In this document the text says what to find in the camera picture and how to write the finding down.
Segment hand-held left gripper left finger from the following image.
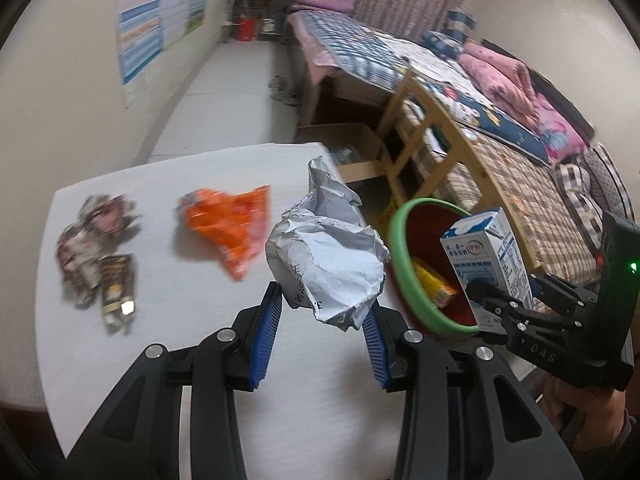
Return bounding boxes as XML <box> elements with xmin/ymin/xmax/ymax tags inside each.
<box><xmin>57</xmin><ymin>281</ymin><xmax>286</xmax><ymax>480</ymax></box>

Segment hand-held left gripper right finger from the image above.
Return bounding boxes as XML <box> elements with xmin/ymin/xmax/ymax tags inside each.
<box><xmin>362</xmin><ymin>302</ymin><xmax>583</xmax><ymax>480</ymax></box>

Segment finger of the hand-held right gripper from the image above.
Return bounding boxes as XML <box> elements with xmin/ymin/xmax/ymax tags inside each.
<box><xmin>530</xmin><ymin>272</ymin><xmax>601</xmax><ymax>317</ymax></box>
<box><xmin>465</xmin><ymin>280</ymin><xmax>532</xmax><ymax>347</ymax></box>

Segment white and blue milk carton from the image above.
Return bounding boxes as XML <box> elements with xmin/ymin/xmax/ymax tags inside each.
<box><xmin>440</xmin><ymin>207</ymin><xmax>536</xmax><ymax>333</ymax></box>

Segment yellow cardboard box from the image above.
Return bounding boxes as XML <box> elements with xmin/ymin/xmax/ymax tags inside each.
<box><xmin>411</xmin><ymin>256</ymin><xmax>461</xmax><ymax>307</ymax></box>

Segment red bin with green rim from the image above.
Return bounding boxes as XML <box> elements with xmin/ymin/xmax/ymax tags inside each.
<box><xmin>389</xmin><ymin>199</ymin><xmax>483</xmax><ymax>338</ymax></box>

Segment grey mailing bag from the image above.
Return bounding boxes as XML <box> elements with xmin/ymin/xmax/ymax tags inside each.
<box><xmin>265</xmin><ymin>156</ymin><xmax>391</xmax><ymax>332</ymax></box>

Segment person's right hand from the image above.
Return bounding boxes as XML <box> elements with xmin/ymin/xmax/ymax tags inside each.
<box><xmin>542</xmin><ymin>375</ymin><xmax>633</xmax><ymax>466</ymax></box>

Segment grey plaid pillow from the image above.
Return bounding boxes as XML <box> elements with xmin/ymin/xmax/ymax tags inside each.
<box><xmin>550</xmin><ymin>145</ymin><xmax>636</xmax><ymax>227</ymax></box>

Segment bed with plaid sheet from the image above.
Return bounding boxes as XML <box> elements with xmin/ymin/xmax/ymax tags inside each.
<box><xmin>287</xmin><ymin>7</ymin><xmax>640</xmax><ymax>291</ymax></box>

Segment orange snack packet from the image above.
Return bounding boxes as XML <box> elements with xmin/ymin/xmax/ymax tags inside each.
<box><xmin>179</xmin><ymin>185</ymin><xmax>272</xmax><ymax>281</ymax></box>

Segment brown and gold wrapper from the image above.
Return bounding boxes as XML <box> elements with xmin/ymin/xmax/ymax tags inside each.
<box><xmin>97</xmin><ymin>254</ymin><xmax>138</xmax><ymax>336</ymax></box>

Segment brown cardboard box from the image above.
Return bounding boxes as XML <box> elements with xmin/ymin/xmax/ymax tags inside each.
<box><xmin>295</xmin><ymin>122</ymin><xmax>401</xmax><ymax>183</ymax></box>

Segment navy cartoon blanket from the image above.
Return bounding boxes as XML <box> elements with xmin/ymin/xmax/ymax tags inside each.
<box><xmin>400</xmin><ymin>60</ymin><xmax>551</xmax><ymax>167</ymax></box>

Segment crumpled reddish newspaper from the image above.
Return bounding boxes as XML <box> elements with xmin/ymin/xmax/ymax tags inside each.
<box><xmin>55</xmin><ymin>194</ymin><xmax>143</xmax><ymax>308</ymax></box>

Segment wooden chair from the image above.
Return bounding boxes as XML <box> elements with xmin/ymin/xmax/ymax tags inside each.
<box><xmin>377</xmin><ymin>67</ymin><xmax>543</xmax><ymax>271</ymax></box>

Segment pink floral quilt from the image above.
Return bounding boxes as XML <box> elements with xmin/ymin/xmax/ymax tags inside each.
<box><xmin>457</xmin><ymin>42</ymin><xmax>587</xmax><ymax>162</ymax></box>

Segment grey slippers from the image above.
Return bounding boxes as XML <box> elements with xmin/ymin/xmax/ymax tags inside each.
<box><xmin>269</xmin><ymin>75</ymin><xmax>299</xmax><ymax>107</ymax></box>

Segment blue checked pillow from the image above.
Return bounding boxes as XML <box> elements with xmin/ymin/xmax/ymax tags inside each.
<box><xmin>445</xmin><ymin>7</ymin><xmax>477</xmax><ymax>36</ymax></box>

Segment striped blue blanket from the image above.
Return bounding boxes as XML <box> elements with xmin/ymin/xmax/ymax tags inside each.
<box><xmin>290</xmin><ymin>10</ymin><xmax>426</xmax><ymax>92</ymax></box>

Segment red bucket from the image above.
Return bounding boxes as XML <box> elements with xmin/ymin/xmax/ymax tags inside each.
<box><xmin>236</xmin><ymin>15</ymin><xmax>261</xmax><ymax>43</ymax></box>

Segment large blue wall poster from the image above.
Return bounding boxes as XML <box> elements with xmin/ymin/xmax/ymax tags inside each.
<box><xmin>117</xmin><ymin>0</ymin><xmax>193</xmax><ymax>109</ymax></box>

